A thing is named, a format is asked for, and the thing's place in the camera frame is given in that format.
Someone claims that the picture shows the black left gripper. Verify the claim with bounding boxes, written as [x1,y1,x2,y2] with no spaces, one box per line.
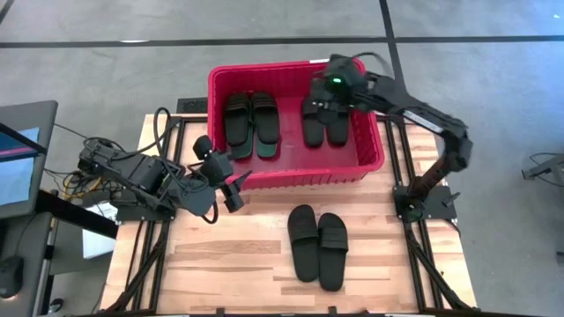
[193,135,254,213]

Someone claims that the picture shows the green rubber slide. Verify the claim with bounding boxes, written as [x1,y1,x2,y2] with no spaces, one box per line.
[229,131,255,160]
[254,141,278,159]

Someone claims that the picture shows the red plastic bin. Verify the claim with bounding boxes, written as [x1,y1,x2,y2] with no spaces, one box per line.
[205,56,386,191]

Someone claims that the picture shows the black perforated plate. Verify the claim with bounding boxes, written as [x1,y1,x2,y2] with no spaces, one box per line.
[175,97,208,114]

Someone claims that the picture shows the white paper sheet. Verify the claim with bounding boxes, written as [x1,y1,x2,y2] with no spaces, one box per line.
[82,201,118,260]

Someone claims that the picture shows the black metal beam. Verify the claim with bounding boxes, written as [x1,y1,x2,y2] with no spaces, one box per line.
[34,188,119,240]

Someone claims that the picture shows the dark grey side desk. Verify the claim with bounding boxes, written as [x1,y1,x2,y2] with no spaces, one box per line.
[0,210,56,317]

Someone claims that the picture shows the grey computer monitor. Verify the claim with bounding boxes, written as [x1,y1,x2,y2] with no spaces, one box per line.
[0,100,59,220]

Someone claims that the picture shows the grey floor stand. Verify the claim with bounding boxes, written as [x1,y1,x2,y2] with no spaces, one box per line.
[521,151,564,186]

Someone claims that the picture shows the black computer mouse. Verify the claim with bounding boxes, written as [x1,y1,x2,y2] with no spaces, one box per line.
[0,254,26,300]

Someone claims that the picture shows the black metal frame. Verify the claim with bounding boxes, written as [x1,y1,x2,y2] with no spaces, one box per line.
[105,114,208,314]
[373,114,475,312]

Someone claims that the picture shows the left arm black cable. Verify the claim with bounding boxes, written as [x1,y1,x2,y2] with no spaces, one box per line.
[81,107,220,225]

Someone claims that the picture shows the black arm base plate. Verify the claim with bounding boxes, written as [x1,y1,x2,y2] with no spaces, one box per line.
[393,184,458,221]
[115,189,180,222]

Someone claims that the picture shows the black table edge rail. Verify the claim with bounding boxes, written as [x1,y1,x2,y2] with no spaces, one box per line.
[83,311,545,317]

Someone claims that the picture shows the yellow cable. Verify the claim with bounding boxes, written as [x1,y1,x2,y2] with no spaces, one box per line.
[63,164,101,200]

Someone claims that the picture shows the thin black cable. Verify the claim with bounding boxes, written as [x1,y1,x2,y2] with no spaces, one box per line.
[53,122,92,142]

